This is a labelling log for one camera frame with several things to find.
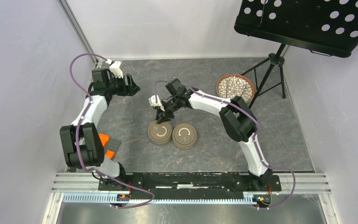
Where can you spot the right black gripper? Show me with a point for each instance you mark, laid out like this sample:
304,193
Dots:
163,116

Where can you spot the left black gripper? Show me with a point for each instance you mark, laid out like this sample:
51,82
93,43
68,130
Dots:
129,90

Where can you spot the brown lid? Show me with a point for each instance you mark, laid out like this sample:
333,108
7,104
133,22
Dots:
184,130
162,129

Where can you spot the brown bowl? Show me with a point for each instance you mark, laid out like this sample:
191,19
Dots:
160,140
184,143

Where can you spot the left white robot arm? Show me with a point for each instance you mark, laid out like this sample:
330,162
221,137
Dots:
81,143

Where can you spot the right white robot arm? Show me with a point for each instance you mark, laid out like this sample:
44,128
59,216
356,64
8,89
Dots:
238,120

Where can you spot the orange horseshoe toy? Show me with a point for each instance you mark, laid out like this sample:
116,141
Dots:
105,140

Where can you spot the grey lego baseplate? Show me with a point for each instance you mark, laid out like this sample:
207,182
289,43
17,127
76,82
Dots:
114,145

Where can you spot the patterned orange plate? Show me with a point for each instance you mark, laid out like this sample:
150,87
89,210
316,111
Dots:
249,92

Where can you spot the black music stand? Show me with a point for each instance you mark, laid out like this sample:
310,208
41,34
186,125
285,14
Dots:
325,27

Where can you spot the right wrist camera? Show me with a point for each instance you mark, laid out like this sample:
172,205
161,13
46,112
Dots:
156,103

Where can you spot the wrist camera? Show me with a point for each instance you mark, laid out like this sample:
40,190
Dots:
156,103
114,67

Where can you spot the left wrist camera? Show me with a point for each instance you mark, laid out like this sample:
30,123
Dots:
114,67

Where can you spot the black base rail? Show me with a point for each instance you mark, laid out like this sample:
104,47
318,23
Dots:
191,186

